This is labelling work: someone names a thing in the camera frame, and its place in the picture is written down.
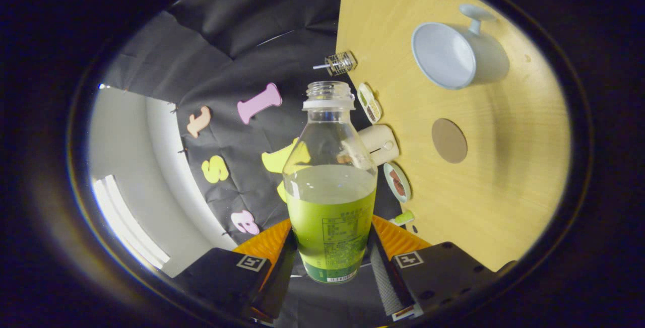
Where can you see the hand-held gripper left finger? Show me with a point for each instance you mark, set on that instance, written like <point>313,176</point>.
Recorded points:
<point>277,287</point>

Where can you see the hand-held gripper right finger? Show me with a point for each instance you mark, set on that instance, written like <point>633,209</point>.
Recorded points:
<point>385,282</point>

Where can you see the clear juice bottle green label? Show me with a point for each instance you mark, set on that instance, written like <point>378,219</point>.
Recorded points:
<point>330,217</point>

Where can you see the round brown coaster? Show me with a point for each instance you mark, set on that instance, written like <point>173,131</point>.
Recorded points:
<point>449,140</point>

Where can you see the white cup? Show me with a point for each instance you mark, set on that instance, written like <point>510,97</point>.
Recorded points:
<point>443,56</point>

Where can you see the small white green bottle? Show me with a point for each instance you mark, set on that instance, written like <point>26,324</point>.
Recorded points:
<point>403,218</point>

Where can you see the brown food piece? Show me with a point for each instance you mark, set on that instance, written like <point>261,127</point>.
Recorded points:
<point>400,190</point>
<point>395,177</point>

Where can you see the pale green plate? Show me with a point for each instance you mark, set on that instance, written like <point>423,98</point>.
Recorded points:
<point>388,172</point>

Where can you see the white toaster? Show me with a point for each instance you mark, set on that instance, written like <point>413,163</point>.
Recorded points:
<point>382,144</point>

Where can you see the wooden table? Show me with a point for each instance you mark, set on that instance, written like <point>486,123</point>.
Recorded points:
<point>504,192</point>

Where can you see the long ceiling light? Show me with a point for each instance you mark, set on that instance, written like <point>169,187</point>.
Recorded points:
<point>131,222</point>

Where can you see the white divided dish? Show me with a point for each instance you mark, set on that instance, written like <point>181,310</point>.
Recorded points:
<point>369,103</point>

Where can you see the white straw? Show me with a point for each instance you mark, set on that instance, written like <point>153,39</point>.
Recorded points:
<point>320,66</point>

